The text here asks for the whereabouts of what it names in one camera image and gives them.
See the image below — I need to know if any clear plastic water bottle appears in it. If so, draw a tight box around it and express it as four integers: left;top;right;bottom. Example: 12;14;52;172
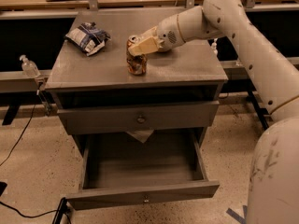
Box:
235;59;243;66

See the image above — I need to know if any black base bracket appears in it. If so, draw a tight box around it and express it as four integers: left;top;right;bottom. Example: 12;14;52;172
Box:
51;197;71;224

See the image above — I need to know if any grey wooden drawer cabinet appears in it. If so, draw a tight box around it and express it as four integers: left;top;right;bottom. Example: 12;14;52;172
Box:
46;7;227;150

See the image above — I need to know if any black floor cable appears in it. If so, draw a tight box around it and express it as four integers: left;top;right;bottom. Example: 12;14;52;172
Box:
0;101;68;219

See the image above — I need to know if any clear sanitizer pump bottle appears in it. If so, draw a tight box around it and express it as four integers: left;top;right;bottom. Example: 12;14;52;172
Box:
20;55;40;78

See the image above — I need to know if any grey top drawer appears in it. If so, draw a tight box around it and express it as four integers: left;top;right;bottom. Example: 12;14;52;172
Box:
58;101;219;135

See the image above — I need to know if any blue white chip bag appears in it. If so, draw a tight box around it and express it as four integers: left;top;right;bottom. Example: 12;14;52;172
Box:
64;22;110;56

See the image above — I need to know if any orange soda can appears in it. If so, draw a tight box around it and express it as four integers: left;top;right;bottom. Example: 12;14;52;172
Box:
126;50;148;76

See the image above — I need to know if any grey open middle drawer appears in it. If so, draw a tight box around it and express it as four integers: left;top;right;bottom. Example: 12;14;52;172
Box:
67;129;219;210

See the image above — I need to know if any black table leg stand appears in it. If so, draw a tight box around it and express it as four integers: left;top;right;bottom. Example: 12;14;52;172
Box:
248;90;269;130

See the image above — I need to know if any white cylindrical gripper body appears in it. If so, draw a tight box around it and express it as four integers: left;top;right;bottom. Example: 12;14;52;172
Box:
156;14;186;52

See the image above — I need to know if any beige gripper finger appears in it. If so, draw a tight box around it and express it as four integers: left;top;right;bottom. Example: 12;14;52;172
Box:
128;35;164;56
137;26;157;40

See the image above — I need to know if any small white pump bottle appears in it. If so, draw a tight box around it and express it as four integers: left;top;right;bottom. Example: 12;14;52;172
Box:
211;38;218;56

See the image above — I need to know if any white paper sheet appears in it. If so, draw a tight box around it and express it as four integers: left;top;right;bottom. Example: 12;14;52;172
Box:
128;130;153;143

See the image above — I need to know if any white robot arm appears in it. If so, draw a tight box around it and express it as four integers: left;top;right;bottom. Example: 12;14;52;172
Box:
128;0;299;224

